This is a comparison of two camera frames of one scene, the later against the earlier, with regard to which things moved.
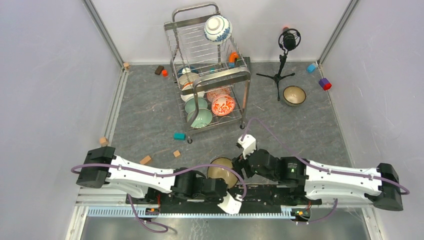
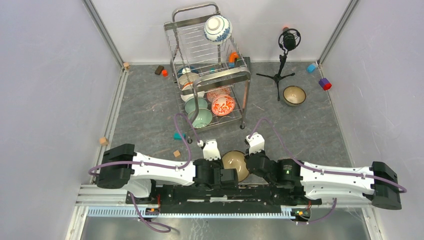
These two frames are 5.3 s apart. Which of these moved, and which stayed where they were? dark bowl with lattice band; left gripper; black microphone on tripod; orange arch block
Moved: left gripper
Stayed: black microphone on tripod; dark bowl with lattice band; orange arch block
